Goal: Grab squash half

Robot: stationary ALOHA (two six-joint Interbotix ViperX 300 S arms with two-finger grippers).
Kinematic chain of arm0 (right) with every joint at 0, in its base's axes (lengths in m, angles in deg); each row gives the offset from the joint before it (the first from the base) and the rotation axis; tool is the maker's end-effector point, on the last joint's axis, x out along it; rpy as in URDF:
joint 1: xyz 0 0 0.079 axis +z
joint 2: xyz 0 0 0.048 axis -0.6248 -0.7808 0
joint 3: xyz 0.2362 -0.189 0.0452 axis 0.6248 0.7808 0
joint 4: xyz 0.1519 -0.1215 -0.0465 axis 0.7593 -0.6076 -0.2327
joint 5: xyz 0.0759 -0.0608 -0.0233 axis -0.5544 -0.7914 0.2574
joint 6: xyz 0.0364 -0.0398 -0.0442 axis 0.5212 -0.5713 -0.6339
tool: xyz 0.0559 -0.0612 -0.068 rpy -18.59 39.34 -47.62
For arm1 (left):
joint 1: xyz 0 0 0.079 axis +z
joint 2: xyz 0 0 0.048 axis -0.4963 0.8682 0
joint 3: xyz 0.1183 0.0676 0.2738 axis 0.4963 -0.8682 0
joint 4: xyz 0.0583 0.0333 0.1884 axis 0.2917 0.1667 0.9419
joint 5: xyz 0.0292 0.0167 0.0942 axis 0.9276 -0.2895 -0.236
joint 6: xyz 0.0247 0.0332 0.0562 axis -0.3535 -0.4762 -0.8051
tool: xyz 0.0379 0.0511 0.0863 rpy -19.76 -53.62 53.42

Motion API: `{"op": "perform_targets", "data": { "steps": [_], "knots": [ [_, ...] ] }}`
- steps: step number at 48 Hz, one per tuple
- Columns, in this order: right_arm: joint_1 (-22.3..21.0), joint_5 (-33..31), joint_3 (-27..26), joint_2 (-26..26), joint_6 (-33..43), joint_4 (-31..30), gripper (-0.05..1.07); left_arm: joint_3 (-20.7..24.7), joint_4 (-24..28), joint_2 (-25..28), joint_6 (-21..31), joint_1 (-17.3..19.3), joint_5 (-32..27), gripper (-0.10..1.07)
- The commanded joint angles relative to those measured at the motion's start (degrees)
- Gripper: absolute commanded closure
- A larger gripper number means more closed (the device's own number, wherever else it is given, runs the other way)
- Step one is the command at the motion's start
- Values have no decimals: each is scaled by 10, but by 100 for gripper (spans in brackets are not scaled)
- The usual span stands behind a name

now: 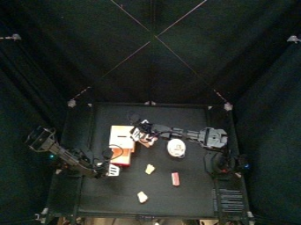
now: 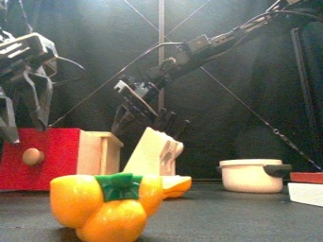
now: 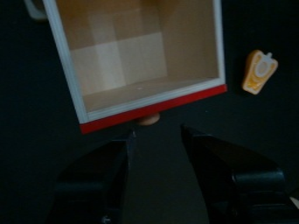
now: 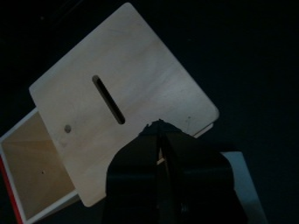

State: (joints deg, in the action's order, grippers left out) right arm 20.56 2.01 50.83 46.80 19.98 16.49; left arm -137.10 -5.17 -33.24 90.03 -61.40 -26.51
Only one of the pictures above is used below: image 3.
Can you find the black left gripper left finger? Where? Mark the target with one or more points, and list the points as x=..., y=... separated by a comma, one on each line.
x=98, y=180

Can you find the red white wooden drawer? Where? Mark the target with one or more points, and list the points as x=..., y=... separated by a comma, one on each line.
x=117, y=58

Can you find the yellow bell pepper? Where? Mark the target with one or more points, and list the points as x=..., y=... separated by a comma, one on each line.
x=258, y=75

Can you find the white curved plastic object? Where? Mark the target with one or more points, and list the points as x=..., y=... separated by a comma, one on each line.
x=36, y=13

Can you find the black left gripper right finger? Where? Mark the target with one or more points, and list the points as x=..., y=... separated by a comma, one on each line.
x=226, y=175

